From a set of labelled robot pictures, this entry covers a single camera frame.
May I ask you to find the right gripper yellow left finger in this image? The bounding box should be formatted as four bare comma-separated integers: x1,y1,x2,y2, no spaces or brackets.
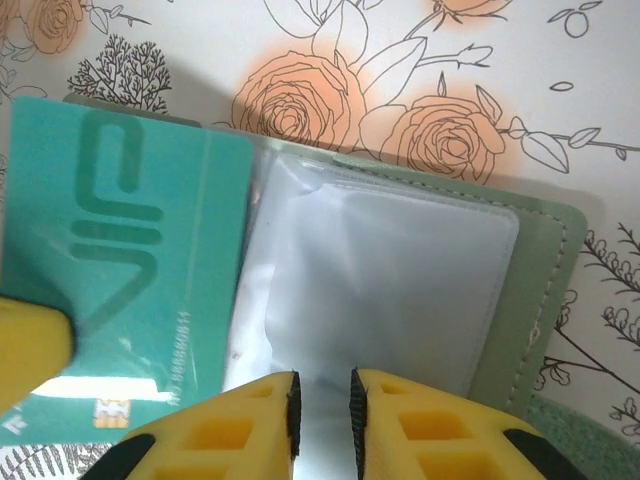
89,369,301,480

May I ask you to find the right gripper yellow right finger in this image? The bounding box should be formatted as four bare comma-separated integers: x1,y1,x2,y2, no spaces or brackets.
349,368,556,480

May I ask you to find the teal VIP card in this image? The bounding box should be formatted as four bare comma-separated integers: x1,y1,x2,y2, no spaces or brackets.
0,94,256,444

